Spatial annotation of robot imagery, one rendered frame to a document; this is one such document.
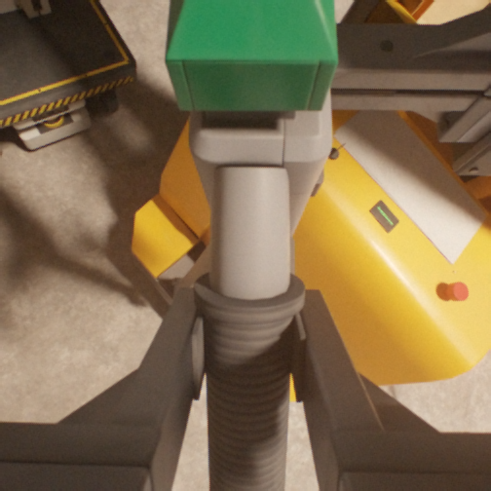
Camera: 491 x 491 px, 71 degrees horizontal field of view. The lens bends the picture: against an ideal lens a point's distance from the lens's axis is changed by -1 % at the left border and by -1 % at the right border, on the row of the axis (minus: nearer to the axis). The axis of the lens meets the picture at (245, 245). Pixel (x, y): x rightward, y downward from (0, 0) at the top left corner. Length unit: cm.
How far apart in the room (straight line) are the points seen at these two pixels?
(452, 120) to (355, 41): 7
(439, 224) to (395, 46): 69
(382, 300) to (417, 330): 9
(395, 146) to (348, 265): 28
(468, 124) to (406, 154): 65
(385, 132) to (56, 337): 128
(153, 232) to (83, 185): 53
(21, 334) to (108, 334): 30
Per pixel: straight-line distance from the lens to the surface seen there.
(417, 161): 88
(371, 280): 77
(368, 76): 18
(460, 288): 81
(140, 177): 160
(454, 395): 210
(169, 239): 115
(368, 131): 83
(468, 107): 21
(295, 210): 16
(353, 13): 92
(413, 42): 19
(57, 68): 148
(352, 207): 74
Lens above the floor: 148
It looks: 70 degrees down
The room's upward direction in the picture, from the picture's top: 50 degrees clockwise
